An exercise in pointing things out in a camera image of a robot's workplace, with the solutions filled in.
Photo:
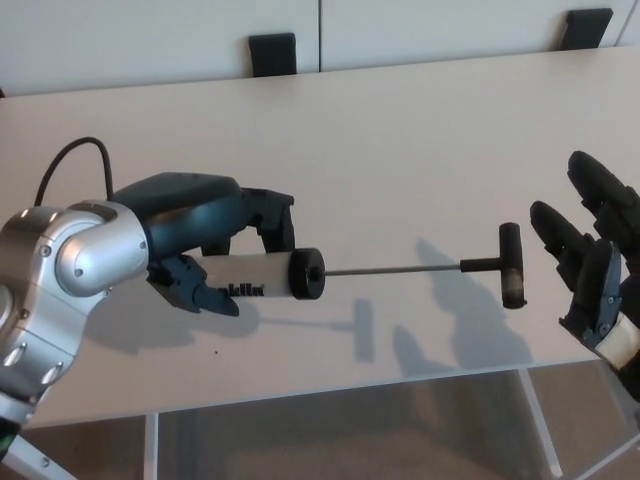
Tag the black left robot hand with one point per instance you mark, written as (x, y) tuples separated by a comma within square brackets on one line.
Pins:
[(190, 205)]

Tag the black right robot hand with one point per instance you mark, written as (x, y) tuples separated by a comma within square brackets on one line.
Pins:
[(610, 280)]

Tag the white Franklin air pump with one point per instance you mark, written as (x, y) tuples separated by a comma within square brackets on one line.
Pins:
[(270, 272)]

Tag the white cabinet row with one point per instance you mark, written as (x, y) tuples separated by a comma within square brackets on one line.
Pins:
[(400, 30)]

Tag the white desk leg frame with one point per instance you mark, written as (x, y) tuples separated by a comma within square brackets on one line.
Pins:
[(151, 445), (542, 430)]

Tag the black desk clamp bracket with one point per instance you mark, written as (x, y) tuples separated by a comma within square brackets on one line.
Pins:
[(272, 54), (586, 29)]

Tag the white metal frame bar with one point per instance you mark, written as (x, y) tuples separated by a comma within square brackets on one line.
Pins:
[(615, 460), (40, 462)]

